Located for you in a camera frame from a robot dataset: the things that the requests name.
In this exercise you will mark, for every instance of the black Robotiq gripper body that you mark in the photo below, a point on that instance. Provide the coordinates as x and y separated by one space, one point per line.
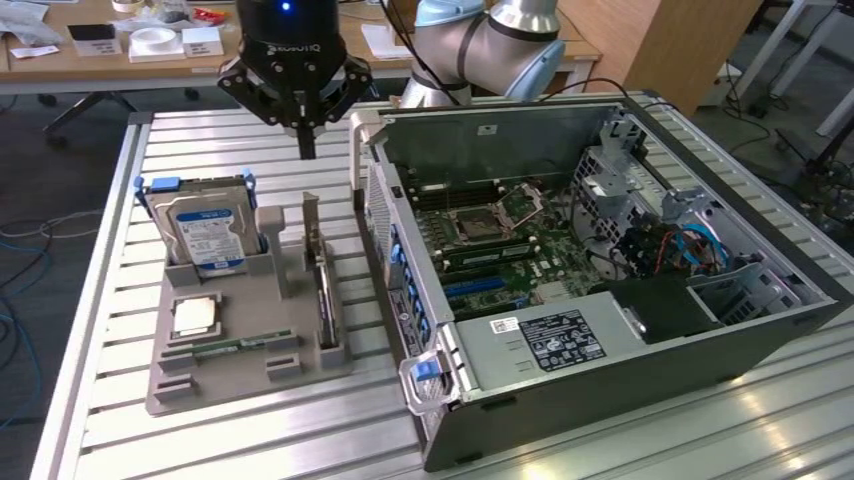
290 50

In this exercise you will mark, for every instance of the GPU graphics card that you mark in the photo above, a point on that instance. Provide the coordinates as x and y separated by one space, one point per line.
326 300

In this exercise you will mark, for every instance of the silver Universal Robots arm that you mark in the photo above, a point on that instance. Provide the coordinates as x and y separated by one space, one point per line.
461 45

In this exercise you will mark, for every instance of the white paper stack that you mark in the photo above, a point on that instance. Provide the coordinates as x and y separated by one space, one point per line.
384 45

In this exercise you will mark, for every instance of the white cube box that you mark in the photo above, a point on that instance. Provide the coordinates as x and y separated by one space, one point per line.
204 40

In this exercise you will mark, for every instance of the red small packet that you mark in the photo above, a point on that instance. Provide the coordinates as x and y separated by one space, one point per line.
209 16

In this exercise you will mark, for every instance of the flat white box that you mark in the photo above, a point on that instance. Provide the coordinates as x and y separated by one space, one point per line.
157 56

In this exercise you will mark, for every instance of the dark grey pouch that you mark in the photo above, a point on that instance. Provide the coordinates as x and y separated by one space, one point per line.
173 17

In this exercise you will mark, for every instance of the white tape roll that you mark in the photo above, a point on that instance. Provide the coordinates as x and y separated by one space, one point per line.
139 40

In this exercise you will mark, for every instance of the white box with black top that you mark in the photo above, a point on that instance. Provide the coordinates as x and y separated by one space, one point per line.
101 47

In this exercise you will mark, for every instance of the hard disk in blue caddy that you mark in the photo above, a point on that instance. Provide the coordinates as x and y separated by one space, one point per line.
208 235

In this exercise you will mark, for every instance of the black chair base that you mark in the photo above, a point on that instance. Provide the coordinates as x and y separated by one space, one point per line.
75 112

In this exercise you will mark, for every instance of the beige masking tape roll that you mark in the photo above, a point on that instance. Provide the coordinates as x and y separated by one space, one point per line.
118 6

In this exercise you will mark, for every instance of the wooden desk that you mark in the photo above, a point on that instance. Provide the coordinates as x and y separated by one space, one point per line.
81 67

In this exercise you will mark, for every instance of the metal socket cover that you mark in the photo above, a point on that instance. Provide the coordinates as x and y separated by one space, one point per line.
517 200

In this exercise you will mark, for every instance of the CPU socket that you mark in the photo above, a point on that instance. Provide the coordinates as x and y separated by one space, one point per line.
481 227

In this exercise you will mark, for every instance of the red and white card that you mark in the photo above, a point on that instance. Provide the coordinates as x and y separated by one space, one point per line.
34 51

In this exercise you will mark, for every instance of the clear plastic bag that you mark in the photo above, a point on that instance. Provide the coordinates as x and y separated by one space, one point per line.
27 25

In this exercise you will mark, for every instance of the grey plastic parts rack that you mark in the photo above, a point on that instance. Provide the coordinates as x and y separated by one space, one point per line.
254 310

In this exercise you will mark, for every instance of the silver CPU chip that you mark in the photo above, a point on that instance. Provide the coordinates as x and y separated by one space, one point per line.
196 316

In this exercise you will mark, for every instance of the green motherboard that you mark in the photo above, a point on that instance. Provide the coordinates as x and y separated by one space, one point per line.
568 250

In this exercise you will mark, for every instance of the metal drive cage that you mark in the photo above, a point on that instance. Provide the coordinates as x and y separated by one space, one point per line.
615 200

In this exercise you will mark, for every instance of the green RAM stick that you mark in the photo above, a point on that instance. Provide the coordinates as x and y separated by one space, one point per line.
230 345

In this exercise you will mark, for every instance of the silver chipset heatsink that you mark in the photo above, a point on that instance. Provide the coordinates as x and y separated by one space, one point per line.
550 293

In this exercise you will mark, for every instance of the grey power supply unit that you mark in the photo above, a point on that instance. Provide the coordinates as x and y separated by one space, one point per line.
494 350

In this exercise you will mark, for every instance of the blue case latch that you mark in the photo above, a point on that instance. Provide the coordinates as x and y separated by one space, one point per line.
425 371

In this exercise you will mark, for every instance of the white box with red button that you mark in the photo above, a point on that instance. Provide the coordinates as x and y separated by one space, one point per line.
727 95

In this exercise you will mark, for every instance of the black open PC case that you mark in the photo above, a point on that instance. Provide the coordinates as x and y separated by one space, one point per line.
601 400

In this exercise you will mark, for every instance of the grey metal disk bay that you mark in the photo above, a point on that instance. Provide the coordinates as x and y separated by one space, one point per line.
741 300

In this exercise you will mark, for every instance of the white desk frame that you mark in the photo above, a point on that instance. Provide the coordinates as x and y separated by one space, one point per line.
768 47

